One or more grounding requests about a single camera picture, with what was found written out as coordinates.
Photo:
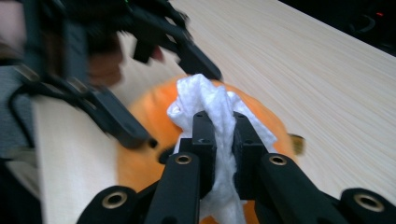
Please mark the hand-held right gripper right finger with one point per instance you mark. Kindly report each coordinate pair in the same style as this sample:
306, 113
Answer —
247, 155

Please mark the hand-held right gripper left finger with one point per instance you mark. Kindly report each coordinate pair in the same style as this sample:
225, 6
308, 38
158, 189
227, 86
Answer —
204, 149

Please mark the orange plush toy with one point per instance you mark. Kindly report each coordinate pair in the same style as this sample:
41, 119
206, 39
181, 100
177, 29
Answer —
146, 118

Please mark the white wet wipe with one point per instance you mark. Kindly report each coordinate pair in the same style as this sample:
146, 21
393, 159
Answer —
202, 93

